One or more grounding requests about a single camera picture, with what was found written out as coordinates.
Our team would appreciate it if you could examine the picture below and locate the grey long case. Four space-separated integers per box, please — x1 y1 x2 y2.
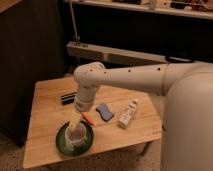
66 41 166 66

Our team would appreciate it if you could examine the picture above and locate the white cup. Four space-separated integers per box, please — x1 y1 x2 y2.
65 123 86 148

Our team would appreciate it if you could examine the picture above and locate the wooden shelf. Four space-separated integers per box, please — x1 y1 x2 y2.
63 0 213 20

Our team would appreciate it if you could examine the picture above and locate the black case handle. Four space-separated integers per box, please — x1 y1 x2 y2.
165 56 194 63

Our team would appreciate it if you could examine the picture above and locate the green ceramic bowl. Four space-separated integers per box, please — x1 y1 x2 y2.
55 121 94 157

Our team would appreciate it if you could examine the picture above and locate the blue sponge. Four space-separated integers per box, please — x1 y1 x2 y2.
96 103 114 122

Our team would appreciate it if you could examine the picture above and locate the metal pole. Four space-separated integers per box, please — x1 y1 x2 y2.
69 0 80 45

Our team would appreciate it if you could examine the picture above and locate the white tube bottle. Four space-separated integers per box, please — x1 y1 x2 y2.
118 99 138 129

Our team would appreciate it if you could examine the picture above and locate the orange carrot toy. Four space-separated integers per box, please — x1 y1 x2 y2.
83 112 94 125

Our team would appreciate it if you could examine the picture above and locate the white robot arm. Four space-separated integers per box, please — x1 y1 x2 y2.
74 62 187 125

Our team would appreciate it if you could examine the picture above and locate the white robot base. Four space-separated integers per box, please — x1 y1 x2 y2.
161 64 213 171

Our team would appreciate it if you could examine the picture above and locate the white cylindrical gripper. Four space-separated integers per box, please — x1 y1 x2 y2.
69 86 97 130

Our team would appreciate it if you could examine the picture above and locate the black rectangular box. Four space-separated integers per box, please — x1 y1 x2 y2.
61 93 76 105

